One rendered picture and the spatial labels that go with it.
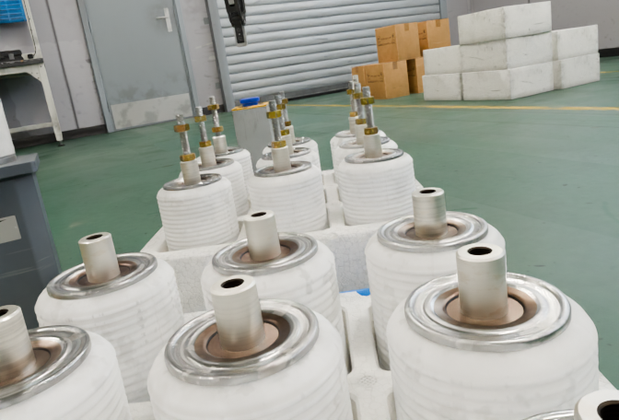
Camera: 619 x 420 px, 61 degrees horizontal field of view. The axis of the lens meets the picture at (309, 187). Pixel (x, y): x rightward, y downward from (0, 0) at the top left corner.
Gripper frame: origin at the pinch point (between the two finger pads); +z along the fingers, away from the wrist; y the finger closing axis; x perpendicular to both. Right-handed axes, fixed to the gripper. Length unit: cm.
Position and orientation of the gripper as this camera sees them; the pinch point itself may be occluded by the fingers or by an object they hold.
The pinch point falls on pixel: (240, 36)
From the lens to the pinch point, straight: 107.6
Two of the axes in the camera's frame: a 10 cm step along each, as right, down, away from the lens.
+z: 1.4, 9.6, 2.3
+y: 0.0, -2.3, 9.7
